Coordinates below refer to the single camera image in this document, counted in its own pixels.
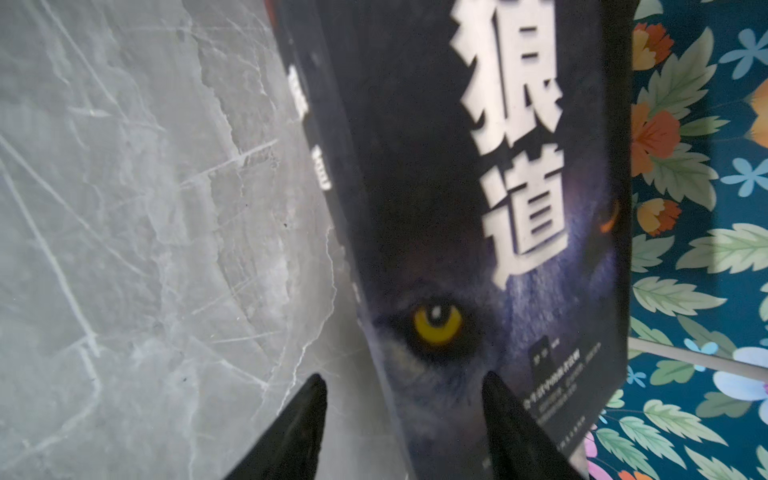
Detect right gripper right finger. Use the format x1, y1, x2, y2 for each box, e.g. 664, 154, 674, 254
481, 371, 581, 480

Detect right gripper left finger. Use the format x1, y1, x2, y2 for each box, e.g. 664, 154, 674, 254
226, 373, 328, 480

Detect black wolf cover book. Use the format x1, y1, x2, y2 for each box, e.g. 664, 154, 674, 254
265, 1, 636, 479

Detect wooden shelf white frame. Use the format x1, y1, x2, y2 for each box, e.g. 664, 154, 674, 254
627, 337, 768, 382

